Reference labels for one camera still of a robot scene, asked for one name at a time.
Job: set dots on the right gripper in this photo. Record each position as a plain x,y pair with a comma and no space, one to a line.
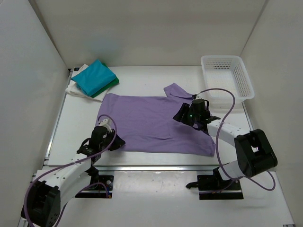
181,116

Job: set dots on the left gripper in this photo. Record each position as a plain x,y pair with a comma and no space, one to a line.
118,142

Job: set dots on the purple t shirt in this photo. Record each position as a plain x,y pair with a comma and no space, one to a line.
146,123

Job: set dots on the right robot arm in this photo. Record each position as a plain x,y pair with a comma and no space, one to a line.
253,150

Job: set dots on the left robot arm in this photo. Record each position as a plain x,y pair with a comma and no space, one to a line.
50,192

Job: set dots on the green folded t shirt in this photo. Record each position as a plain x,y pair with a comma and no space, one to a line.
101,78

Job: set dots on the white plastic basket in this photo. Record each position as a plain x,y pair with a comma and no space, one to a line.
226,72

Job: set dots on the teal folded t shirt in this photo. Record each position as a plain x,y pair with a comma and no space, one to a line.
82,81

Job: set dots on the white folded t shirt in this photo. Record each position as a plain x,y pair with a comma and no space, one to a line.
72,90

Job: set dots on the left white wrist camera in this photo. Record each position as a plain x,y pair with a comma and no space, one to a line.
106,123

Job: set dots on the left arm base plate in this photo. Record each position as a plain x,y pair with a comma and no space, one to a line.
100,186

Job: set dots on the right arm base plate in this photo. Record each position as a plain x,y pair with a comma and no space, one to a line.
213,187

